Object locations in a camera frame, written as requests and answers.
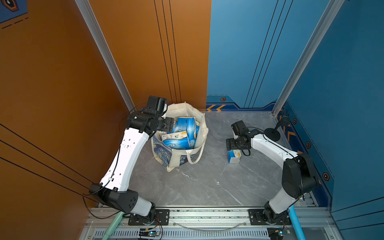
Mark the blue tissue pack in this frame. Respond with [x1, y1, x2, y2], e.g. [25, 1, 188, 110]
[228, 150, 242, 164]
[162, 131, 195, 150]
[155, 131, 167, 141]

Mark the white-topped tissue pack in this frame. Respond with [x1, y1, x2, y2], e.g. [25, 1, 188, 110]
[174, 117, 197, 140]

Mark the cream canvas bag blue print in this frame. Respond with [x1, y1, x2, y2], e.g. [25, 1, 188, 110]
[151, 103, 209, 172]

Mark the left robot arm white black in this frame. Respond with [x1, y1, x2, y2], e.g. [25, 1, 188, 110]
[89, 108, 174, 224]

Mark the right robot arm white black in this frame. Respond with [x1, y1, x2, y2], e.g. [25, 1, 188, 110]
[226, 134, 319, 225]

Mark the black round stand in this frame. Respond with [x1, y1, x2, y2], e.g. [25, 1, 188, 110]
[264, 116, 290, 142]

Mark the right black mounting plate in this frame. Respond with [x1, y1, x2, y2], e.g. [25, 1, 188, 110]
[248, 209, 292, 226]

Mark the black mounting plate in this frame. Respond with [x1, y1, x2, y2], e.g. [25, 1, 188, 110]
[128, 209, 170, 226]
[248, 209, 292, 226]

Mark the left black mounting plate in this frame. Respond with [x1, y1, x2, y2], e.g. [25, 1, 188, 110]
[128, 209, 170, 226]

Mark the right circuit board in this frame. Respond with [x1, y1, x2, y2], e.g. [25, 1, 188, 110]
[267, 228, 291, 240]

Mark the circuit board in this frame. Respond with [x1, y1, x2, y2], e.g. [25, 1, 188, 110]
[138, 229, 161, 240]
[267, 228, 291, 240]

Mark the left circuit board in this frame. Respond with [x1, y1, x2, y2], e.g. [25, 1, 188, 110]
[138, 229, 161, 240]

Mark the white vented grille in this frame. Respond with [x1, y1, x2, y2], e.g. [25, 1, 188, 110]
[110, 228, 270, 240]

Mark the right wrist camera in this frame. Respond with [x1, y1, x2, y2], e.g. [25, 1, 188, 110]
[231, 121, 253, 140]

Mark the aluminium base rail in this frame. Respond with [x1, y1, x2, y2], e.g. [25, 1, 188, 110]
[83, 206, 337, 232]

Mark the blue hose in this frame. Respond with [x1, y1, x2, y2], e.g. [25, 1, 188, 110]
[288, 205, 307, 240]

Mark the green hose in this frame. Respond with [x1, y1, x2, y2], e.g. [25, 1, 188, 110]
[101, 211, 125, 240]

